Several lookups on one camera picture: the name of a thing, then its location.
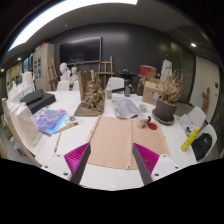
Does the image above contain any white plaster bust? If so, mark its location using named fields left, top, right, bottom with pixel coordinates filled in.
left=60, top=62, right=71, bottom=81

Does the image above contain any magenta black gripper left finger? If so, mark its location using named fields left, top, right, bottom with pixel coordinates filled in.
left=64, top=143, right=91, bottom=185

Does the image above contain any white chair right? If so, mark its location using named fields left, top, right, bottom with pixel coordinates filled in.
left=179, top=106, right=217, bottom=163

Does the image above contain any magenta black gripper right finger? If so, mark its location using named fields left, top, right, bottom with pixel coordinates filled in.
left=132, top=143, right=159, bottom=185

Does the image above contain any dark glass bottle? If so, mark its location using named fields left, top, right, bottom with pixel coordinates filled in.
left=124, top=84, right=131, bottom=97

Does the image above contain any dried brown plant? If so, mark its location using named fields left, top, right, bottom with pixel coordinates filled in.
left=160, top=70, right=184, bottom=105

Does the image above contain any small white cup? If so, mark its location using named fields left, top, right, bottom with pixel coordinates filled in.
left=139, top=104, right=147, bottom=113

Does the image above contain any brown cardboard box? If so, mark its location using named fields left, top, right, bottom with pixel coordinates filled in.
left=142, top=81, right=163, bottom=105

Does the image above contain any small figurine cup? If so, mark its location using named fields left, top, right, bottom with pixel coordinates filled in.
left=137, top=114, right=151, bottom=128

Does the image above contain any white chair far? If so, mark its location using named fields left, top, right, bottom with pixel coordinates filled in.
left=108, top=77, right=124, bottom=90

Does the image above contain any tan cardboard mat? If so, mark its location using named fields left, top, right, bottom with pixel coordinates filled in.
left=88, top=116, right=168, bottom=170

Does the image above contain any white chair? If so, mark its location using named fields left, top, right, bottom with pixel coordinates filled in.
left=108, top=77, right=124, bottom=90
left=179, top=106, right=217, bottom=163

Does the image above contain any clear plastic bottle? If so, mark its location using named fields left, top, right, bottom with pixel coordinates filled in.
left=106, top=81, right=112, bottom=100

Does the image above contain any dark grey plant pot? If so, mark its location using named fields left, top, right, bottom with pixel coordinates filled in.
left=155, top=98, right=177, bottom=122

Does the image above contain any red box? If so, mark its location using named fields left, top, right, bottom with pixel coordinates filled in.
left=140, top=65, right=156, bottom=78

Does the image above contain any white canvas stack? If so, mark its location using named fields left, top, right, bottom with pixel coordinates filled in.
left=2, top=72, right=42, bottom=167

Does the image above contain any black wall television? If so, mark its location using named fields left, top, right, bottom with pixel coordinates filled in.
left=59, top=37, right=101, bottom=65

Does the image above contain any red round coaster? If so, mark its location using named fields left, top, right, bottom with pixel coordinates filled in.
left=148, top=123, right=157, bottom=130

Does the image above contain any black backpack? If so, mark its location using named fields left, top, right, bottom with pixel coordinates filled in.
left=191, top=133, right=212, bottom=160

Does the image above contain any wooden easel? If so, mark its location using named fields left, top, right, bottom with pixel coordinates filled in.
left=97, top=57, right=114, bottom=86

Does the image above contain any black box stack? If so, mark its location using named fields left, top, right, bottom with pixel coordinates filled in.
left=20, top=89, right=56, bottom=114

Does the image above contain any newspaper sheet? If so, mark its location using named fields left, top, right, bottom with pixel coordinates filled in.
left=111, top=98, right=140, bottom=118

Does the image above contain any wooden paint brush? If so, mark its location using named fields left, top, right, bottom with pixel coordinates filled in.
left=54, top=120, right=84, bottom=134

